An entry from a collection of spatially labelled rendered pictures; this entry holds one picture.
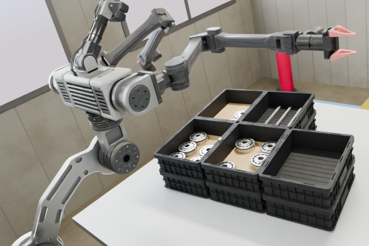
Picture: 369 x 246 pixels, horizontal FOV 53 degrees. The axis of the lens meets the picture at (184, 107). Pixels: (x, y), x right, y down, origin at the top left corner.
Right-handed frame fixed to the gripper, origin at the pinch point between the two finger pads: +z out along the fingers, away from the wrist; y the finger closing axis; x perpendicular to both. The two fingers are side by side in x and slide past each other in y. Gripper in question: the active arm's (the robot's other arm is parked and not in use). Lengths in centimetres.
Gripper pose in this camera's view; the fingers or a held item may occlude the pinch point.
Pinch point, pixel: (353, 43)
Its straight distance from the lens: 136.1
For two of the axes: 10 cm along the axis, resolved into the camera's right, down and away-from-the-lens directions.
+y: 2.3, 8.9, 4.0
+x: -6.9, 4.4, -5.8
